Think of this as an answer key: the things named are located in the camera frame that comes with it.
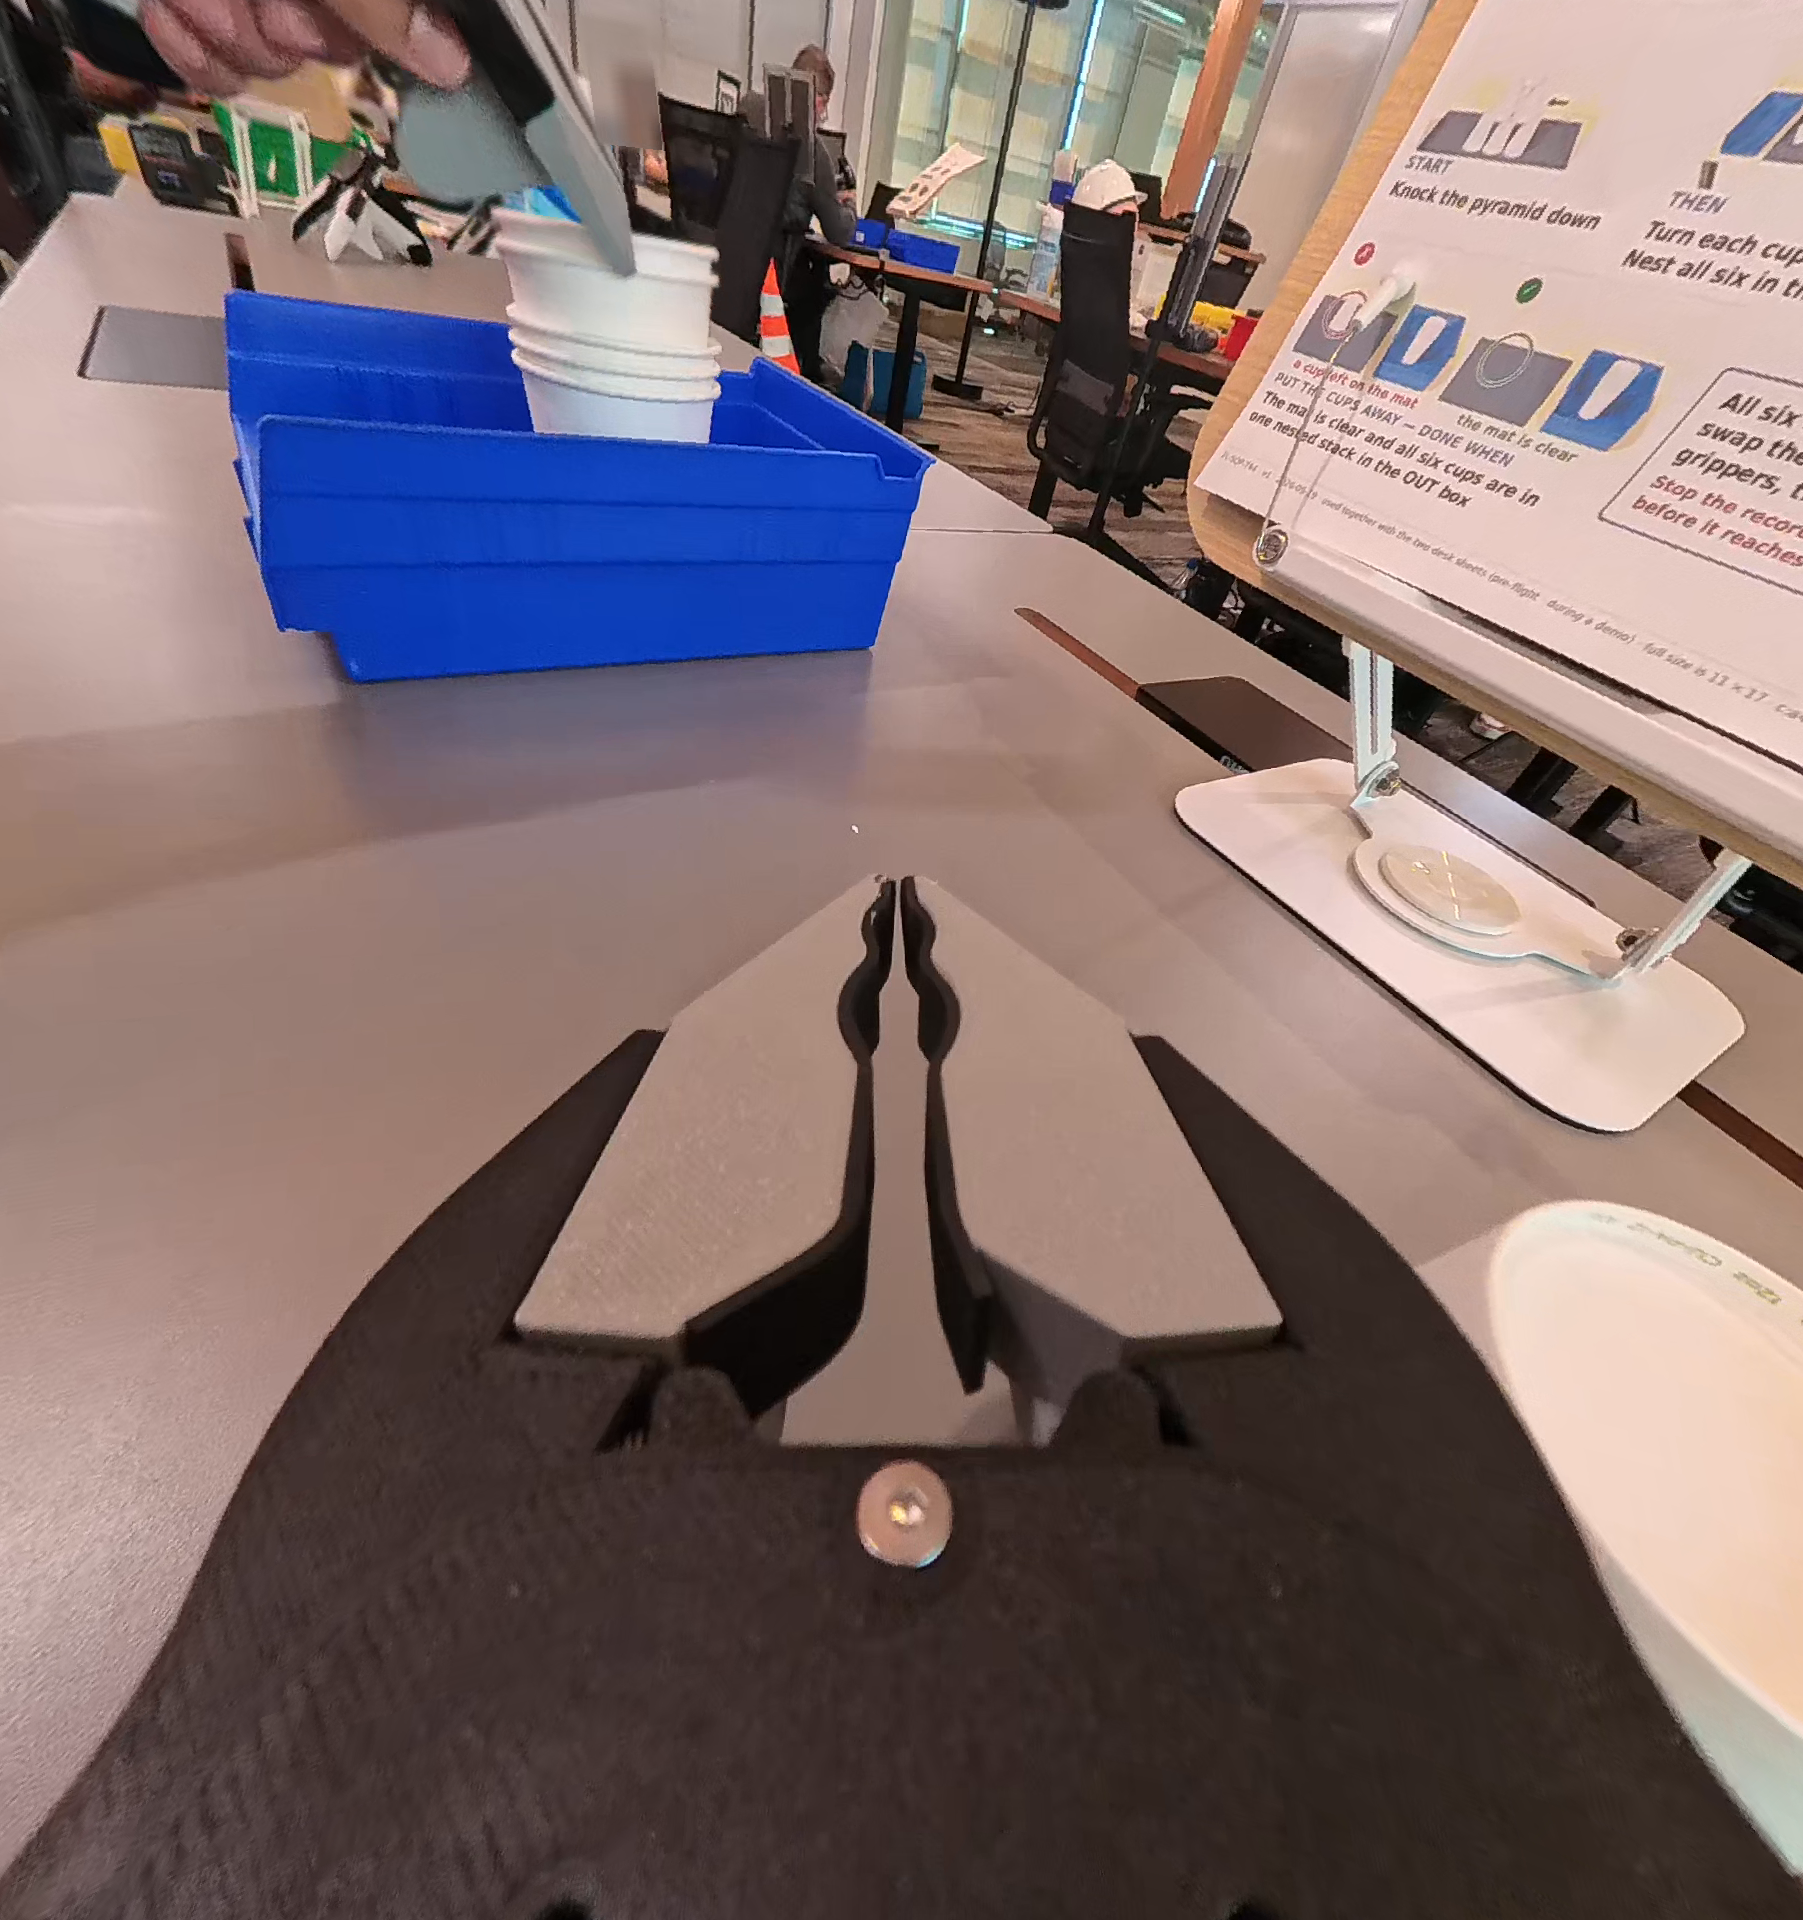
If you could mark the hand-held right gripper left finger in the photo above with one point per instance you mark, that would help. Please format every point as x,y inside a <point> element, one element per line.
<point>721,1170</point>

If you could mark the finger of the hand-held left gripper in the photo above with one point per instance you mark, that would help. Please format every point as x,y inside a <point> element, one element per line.
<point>586,178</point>

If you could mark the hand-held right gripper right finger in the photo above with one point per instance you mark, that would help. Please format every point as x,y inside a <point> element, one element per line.
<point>1080,1185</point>

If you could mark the blue plastic bin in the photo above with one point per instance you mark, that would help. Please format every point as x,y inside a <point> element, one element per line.
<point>571,555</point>

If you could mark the person's left hand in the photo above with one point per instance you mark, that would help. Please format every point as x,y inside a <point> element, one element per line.
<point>286,37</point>

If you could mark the black office chair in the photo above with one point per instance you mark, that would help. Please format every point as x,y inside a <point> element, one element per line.
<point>721,195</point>
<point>1103,313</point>

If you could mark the black and white handheld device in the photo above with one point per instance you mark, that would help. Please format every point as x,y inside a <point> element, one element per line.
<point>353,225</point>

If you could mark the orange traffic cone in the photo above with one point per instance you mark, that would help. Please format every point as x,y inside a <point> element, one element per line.
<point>781,337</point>

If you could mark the green and white box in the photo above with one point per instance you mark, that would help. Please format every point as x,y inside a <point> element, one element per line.
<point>278,159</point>

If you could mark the small blue desk bins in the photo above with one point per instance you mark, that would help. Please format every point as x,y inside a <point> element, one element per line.
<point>923,248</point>

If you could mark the blue floor box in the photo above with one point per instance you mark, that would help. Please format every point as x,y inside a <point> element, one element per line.
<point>884,382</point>

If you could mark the white hard hat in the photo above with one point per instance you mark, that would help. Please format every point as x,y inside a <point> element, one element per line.
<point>1108,182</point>

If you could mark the white and wood document stand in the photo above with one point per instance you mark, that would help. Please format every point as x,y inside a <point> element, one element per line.
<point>1592,1050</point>

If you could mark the wooden pillar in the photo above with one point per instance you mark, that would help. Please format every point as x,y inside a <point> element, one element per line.
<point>1216,90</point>

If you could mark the red box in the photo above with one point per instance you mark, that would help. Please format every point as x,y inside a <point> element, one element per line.
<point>1246,333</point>

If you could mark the printed instruction sheet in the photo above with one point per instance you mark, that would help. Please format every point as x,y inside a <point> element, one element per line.
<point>1592,375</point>

